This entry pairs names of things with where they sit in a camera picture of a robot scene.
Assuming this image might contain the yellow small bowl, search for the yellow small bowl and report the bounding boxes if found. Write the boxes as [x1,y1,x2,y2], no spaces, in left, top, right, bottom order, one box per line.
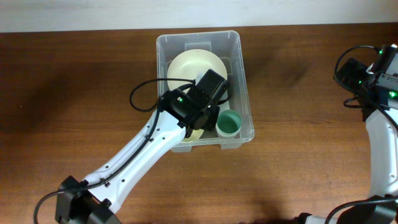
[183,129,204,142]

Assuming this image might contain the green plastic cup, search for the green plastic cup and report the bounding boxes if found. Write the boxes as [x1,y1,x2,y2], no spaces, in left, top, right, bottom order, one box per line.
[216,110,243,128]

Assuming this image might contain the beige bowl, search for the beige bowl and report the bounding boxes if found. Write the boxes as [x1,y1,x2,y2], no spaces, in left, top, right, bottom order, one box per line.
[167,49,228,83]

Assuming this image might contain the grey plastic cup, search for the grey plastic cup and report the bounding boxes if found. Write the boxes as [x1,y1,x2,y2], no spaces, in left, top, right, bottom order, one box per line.
[216,124,241,139]

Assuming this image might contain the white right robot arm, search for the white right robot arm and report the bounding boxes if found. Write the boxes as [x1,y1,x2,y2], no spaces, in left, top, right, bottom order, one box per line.
[294,44,397,224]

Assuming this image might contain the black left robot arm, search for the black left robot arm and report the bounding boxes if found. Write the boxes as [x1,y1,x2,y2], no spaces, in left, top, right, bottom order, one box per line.
[55,84,226,223]

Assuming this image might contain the clear plastic storage bin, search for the clear plastic storage bin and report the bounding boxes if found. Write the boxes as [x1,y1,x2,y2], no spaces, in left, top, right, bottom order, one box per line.
[156,30,254,152]

